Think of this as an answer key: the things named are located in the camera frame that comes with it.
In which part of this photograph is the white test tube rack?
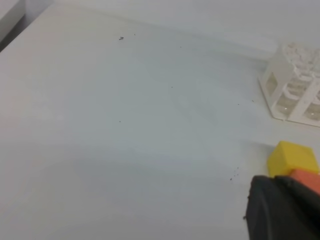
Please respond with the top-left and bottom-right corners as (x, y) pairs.
(259, 42), (320, 127)

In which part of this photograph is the yellow cube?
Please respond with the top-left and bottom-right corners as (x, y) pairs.
(267, 141), (320, 178)

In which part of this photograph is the orange cube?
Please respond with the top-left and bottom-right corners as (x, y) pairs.
(289, 169), (320, 195)

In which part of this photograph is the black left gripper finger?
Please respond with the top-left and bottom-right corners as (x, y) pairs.
(243, 175), (320, 240)

